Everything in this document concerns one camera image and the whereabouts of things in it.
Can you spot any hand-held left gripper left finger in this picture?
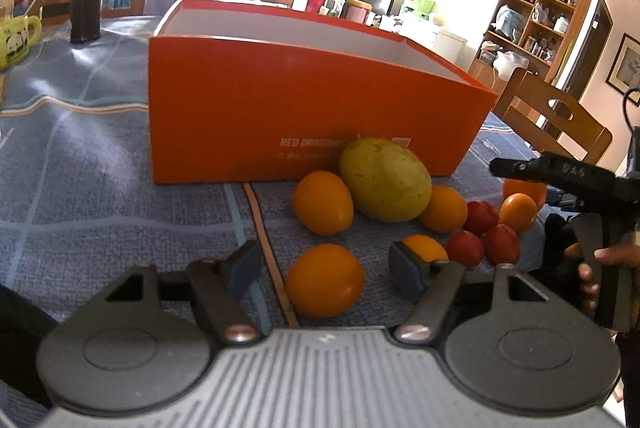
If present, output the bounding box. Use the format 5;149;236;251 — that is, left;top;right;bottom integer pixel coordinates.
104;239;264;343

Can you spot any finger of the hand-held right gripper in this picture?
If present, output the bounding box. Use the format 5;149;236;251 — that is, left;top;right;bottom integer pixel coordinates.
488;151;618;211

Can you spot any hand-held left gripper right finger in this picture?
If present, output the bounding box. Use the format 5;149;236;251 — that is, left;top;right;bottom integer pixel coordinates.
388;240;547;343

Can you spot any person's right hand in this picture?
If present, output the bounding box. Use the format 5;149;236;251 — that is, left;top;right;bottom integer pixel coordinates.
564;242;640;315

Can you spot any dark orange tangerine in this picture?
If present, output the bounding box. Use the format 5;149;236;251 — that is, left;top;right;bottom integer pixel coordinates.
502;178;549;210

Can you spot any orange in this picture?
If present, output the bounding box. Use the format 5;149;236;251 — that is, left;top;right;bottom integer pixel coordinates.
418;185;469;234
292;171;356;237
284;243;366;320
499;193;539;234
402;234;450;264

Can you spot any red tomato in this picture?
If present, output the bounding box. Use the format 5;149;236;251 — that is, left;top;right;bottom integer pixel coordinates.
463;200;501;236
444;229;485;269
482;224;522;266

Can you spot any yellow-green mango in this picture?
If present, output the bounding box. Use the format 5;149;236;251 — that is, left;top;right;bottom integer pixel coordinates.
339;137;433;223

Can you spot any white plastic bag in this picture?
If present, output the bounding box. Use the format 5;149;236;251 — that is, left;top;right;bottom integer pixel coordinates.
492;50;530;83

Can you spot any dark wooden door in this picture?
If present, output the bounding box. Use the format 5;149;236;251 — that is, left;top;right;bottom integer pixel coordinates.
564;0;614;105

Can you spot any wooden shelf cabinet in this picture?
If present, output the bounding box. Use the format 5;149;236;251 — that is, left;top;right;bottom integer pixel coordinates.
469;0;594;83

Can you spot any white bin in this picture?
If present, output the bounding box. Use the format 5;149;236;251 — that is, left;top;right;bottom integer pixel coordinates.
431;28;469;65

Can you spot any orange cardboard box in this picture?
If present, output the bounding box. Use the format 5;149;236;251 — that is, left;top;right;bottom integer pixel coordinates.
148;0;498;185

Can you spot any blue patterned tablecloth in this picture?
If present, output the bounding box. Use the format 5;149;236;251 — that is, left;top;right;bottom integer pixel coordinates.
0;13;601;334

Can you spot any yellow-green panda mug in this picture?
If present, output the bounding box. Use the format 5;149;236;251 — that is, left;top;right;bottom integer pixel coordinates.
0;15;43;71

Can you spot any black cable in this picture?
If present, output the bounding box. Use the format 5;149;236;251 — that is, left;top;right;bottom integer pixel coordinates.
621;87;640;131

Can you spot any framed wall picture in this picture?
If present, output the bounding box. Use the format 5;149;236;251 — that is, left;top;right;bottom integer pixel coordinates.
605;33;640;92

